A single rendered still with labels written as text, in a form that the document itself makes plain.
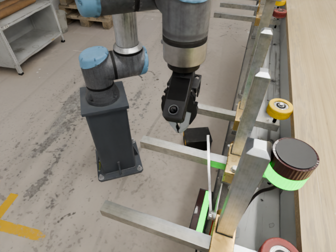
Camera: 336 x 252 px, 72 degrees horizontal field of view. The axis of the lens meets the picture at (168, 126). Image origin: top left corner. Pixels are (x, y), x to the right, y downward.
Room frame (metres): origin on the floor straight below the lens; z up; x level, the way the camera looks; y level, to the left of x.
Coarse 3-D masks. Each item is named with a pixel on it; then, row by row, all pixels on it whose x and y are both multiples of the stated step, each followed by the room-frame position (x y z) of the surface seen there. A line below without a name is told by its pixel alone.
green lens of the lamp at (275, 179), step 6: (270, 168) 0.20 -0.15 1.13; (270, 174) 0.19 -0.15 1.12; (276, 174) 0.18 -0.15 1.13; (270, 180) 0.19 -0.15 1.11; (276, 180) 0.18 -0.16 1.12; (282, 180) 0.18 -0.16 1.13; (288, 180) 0.18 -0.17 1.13; (294, 180) 0.18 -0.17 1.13; (300, 180) 0.18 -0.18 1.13; (306, 180) 0.18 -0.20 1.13; (282, 186) 0.18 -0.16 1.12; (288, 186) 0.17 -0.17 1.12; (294, 186) 0.17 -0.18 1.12; (300, 186) 0.18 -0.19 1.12
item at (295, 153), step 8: (280, 144) 0.22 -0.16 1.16; (288, 144) 0.22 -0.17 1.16; (296, 144) 0.22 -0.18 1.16; (304, 144) 0.22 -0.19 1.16; (280, 152) 0.20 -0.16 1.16; (288, 152) 0.20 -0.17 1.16; (296, 152) 0.20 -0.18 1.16; (304, 152) 0.20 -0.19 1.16; (312, 152) 0.20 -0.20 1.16; (288, 160) 0.19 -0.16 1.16; (296, 160) 0.19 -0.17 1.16; (304, 160) 0.19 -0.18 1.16; (312, 160) 0.19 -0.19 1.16; (304, 168) 0.18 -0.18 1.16; (264, 176) 0.20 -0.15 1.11; (256, 192) 0.21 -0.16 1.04
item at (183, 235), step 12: (108, 204) 0.28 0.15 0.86; (108, 216) 0.26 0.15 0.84; (120, 216) 0.25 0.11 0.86; (132, 216) 0.25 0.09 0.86; (144, 216) 0.25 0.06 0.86; (144, 228) 0.23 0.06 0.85; (156, 228) 0.22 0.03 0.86; (168, 228) 0.22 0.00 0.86; (180, 228) 0.22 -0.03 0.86; (180, 240) 0.20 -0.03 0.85; (192, 240) 0.19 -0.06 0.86; (204, 240) 0.19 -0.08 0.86
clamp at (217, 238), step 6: (216, 216) 0.24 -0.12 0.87; (216, 222) 0.23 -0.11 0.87; (216, 228) 0.21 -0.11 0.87; (216, 234) 0.20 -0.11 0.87; (222, 234) 0.20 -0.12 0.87; (234, 234) 0.20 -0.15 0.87; (210, 240) 0.19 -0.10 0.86; (216, 240) 0.19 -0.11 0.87; (222, 240) 0.19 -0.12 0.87; (228, 240) 0.19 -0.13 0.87; (234, 240) 0.19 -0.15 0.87; (210, 246) 0.18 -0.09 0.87; (216, 246) 0.18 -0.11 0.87; (222, 246) 0.18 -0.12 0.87; (228, 246) 0.18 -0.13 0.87
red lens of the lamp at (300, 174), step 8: (272, 152) 0.21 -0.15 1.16; (272, 160) 0.20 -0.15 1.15; (280, 160) 0.19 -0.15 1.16; (272, 168) 0.19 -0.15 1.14; (280, 168) 0.18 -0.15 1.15; (288, 168) 0.18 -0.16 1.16; (296, 168) 0.18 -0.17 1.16; (312, 168) 0.18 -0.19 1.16; (288, 176) 0.18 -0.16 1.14; (296, 176) 0.17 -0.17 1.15; (304, 176) 0.17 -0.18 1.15
